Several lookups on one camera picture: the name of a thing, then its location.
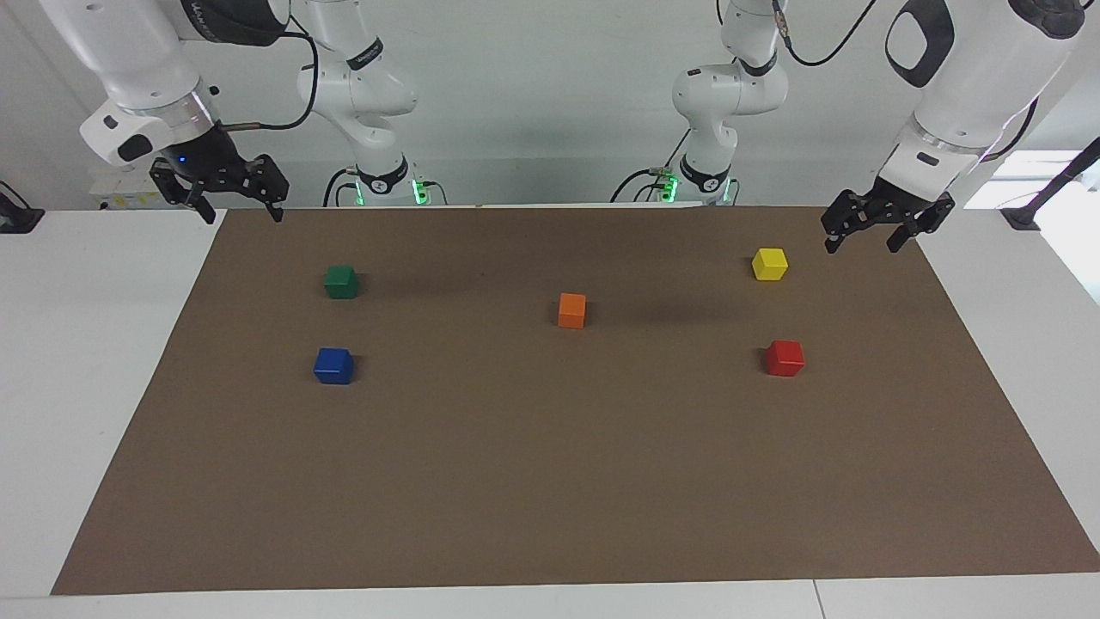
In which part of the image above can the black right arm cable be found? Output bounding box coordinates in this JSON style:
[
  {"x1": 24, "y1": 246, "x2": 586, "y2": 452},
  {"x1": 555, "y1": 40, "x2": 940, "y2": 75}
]
[{"x1": 219, "y1": 13, "x2": 321, "y2": 132}]

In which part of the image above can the black left base cable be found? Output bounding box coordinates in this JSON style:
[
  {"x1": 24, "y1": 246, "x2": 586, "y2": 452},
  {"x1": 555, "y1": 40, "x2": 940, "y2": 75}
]
[{"x1": 610, "y1": 129, "x2": 694, "y2": 205}]

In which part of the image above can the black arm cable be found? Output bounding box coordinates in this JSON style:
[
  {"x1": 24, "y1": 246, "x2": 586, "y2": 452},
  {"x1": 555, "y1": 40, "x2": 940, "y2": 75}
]
[
  {"x1": 769, "y1": 0, "x2": 879, "y2": 69},
  {"x1": 219, "y1": 13, "x2": 321, "y2": 132}
]

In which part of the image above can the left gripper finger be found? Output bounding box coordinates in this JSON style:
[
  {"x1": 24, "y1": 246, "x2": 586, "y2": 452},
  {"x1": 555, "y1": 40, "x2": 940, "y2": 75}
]
[
  {"x1": 886, "y1": 213, "x2": 948, "y2": 254},
  {"x1": 821, "y1": 193, "x2": 870, "y2": 255}
]

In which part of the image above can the black angled stand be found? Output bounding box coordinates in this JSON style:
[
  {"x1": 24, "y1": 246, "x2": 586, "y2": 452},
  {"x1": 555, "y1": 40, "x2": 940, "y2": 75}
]
[{"x1": 1001, "y1": 136, "x2": 1100, "y2": 230}]

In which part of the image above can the red wooden block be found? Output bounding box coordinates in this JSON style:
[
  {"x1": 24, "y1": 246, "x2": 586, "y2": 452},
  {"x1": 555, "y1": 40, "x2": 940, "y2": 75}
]
[{"x1": 766, "y1": 340, "x2": 806, "y2": 377}]

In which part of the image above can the black right base cable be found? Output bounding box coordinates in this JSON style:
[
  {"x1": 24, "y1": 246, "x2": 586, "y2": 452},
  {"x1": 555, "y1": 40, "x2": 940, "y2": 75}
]
[{"x1": 323, "y1": 167, "x2": 358, "y2": 208}]

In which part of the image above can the blue wooden block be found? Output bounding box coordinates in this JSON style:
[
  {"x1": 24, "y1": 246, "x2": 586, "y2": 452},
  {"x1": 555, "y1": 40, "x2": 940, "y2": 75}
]
[{"x1": 313, "y1": 347, "x2": 355, "y2": 385}]

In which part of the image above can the black table clamp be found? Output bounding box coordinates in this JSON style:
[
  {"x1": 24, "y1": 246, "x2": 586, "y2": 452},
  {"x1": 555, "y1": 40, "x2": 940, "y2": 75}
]
[{"x1": 0, "y1": 181, "x2": 45, "y2": 235}]

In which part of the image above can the black base cable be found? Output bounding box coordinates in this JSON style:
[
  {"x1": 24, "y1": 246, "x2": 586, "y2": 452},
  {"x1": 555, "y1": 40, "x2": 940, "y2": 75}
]
[
  {"x1": 610, "y1": 129, "x2": 694, "y2": 205},
  {"x1": 323, "y1": 167, "x2": 358, "y2": 208}
]

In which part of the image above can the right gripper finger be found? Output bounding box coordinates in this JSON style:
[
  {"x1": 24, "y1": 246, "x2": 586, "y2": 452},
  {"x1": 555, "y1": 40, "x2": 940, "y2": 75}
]
[
  {"x1": 244, "y1": 154, "x2": 290, "y2": 224},
  {"x1": 150, "y1": 158, "x2": 217, "y2": 225}
]

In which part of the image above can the white box yellow label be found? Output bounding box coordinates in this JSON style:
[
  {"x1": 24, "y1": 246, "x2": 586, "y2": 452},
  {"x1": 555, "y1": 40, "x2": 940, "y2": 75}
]
[{"x1": 89, "y1": 168, "x2": 186, "y2": 211}]

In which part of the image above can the brown paper mat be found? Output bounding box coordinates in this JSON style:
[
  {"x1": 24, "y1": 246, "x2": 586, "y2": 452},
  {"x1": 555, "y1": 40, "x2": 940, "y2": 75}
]
[{"x1": 50, "y1": 205, "x2": 1100, "y2": 596}]

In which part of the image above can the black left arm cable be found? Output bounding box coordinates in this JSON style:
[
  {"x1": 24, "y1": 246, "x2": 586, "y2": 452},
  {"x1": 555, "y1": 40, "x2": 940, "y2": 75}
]
[{"x1": 769, "y1": 0, "x2": 879, "y2": 69}]

